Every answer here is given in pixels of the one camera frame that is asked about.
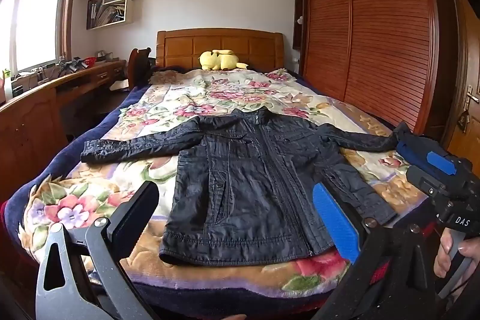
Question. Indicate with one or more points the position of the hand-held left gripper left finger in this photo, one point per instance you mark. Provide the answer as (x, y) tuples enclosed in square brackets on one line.
[(135, 215)]

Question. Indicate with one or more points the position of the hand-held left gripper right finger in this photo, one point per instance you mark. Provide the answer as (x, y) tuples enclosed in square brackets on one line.
[(335, 218)]

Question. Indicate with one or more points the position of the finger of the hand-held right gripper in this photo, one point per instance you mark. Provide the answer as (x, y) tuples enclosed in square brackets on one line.
[(412, 153), (441, 162)]

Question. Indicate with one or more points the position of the black quilted jacket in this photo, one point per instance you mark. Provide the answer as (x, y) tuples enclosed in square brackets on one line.
[(243, 177)]

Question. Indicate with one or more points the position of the person's right hand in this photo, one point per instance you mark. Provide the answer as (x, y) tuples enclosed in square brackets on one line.
[(444, 252)]

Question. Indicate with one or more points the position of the hanging key bunch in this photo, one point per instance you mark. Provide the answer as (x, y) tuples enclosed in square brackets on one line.
[(463, 120)]

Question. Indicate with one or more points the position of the wooden door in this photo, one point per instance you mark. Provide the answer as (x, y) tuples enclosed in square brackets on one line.
[(465, 61)]

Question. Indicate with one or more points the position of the floral blanket with navy border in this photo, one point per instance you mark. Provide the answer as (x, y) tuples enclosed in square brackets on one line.
[(176, 102)]

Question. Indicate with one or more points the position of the wooden slatted wardrobe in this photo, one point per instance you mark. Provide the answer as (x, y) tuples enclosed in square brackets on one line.
[(375, 24)]

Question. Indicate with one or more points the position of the wooden desk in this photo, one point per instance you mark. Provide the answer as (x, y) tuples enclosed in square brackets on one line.
[(30, 117)]

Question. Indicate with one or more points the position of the brown furry pillow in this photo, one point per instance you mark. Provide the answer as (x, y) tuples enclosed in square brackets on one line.
[(167, 74)]

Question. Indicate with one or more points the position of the dark wooden chair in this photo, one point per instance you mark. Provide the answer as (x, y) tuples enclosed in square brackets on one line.
[(138, 67)]

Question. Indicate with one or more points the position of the red basket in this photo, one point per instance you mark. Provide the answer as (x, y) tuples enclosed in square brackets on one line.
[(89, 61)]

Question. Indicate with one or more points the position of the yellow plush toy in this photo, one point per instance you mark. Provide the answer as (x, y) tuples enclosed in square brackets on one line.
[(219, 60)]

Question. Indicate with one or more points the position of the wooden bed headboard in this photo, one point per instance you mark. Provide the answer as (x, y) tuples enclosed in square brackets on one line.
[(221, 44)]

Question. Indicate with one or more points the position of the row of books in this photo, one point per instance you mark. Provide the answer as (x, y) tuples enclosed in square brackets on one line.
[(105, 14)]

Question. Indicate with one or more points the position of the window with wooden frame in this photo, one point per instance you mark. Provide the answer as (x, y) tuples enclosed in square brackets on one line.
[(35, 12)]

